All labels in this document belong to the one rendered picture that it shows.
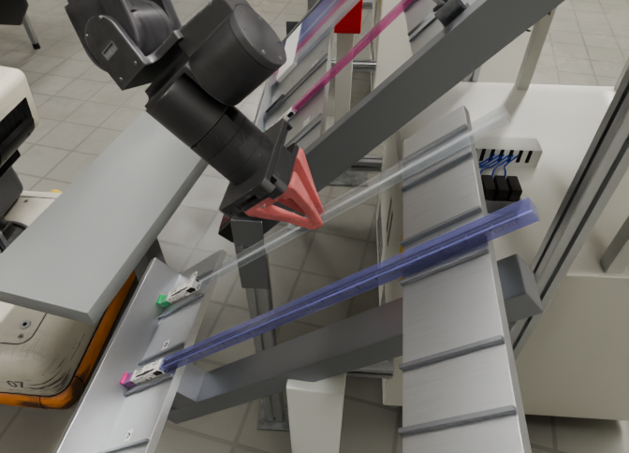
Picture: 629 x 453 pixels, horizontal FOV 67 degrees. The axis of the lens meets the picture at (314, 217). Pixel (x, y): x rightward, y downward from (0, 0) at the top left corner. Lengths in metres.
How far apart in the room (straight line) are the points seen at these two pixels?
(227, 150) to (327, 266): 1.26
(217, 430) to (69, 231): 0.66
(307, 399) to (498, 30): 0.46
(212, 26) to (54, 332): 1.05
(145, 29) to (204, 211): 1.51
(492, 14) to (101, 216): 0.81
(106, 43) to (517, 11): 0.43
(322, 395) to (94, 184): 0.79
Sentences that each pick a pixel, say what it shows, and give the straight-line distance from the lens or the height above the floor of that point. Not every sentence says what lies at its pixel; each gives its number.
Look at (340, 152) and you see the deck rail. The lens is 0.69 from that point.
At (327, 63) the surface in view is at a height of 0.86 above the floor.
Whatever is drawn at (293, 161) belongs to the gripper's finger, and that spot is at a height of 1.00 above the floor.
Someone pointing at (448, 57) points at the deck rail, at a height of 1.01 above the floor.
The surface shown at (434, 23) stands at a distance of 0.69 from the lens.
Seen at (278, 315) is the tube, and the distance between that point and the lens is 0.44.
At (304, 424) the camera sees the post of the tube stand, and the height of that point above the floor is 0.73.
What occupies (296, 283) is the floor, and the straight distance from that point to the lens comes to 1.62.
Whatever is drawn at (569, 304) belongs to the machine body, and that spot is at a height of 0.54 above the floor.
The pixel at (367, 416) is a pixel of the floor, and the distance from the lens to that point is 1.39.
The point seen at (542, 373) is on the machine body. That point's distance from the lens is 1.24.
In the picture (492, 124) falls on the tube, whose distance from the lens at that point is 0.42.
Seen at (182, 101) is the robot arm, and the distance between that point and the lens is 0.42.
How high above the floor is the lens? 1.27
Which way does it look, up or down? 44 degrees down
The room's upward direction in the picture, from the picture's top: straight up
